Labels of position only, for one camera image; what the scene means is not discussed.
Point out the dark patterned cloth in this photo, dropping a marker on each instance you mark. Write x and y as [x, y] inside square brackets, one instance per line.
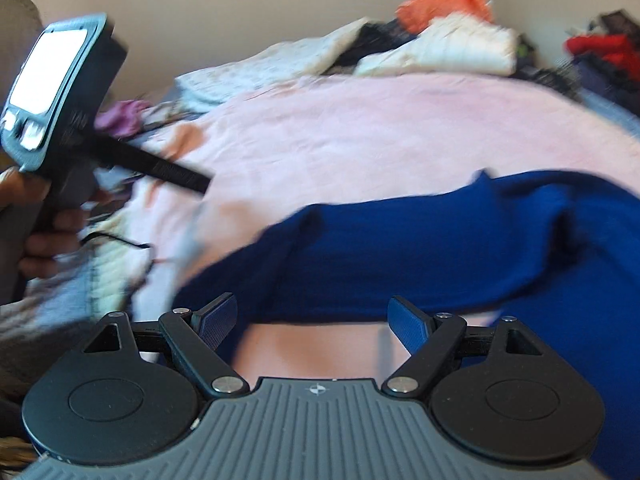
[375, 40]

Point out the orange garment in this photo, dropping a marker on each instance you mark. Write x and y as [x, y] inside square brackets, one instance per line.
[440, 5]

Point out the grey cloth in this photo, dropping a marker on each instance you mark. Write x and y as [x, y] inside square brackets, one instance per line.
[15, 35]

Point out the white quilted blanket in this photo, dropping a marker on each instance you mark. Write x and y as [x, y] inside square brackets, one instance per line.
[465, 45]

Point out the pale floral blanket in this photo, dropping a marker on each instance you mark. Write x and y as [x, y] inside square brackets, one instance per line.
[225, 82]

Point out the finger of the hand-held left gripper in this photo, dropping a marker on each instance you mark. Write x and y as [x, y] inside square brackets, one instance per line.
[165, 170]

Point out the blue sweater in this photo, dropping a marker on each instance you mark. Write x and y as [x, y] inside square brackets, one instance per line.
[400, 250]

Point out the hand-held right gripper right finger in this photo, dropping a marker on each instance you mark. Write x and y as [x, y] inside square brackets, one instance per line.
[407, 327]

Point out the purple cloth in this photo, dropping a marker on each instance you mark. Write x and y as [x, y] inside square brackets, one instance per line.
[122, 115]

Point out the red garment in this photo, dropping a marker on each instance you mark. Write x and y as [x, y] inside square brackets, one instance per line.
[605, 45]

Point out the person's left hand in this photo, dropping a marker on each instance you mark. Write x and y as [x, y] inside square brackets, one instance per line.
[50, 250]

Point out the light blue blanket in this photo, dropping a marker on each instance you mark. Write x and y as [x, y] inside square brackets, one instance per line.
[620, 115]

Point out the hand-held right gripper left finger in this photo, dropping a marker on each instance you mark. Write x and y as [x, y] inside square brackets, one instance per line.
[217, 322]

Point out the pink bed sheet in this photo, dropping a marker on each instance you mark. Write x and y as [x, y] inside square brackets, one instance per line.
[375, 130]

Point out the dark clothes pile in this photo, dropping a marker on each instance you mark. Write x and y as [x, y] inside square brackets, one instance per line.
[600, 80]

